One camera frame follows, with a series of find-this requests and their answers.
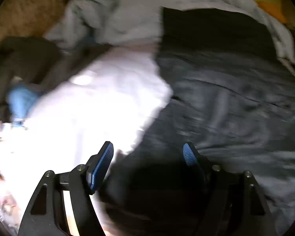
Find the dark grey puffer jacket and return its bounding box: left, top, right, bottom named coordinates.
left=98, top=6, right=295, bottom=236

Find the blue cloth item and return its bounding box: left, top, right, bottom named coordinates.
left=7, top=83, right=40, bottom=127

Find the dark green garment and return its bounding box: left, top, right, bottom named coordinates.
left=0, top=37, right=111, bottom=122

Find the orange pillow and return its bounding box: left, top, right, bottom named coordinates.
left=257, top=1, right=288, bottom=24

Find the brown checkered curtain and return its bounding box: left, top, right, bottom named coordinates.
left=0, top=0, right=65, bottom=43

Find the light blue floral duvet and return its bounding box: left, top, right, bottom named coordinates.
left=45, top=0, right=295, bottom=76

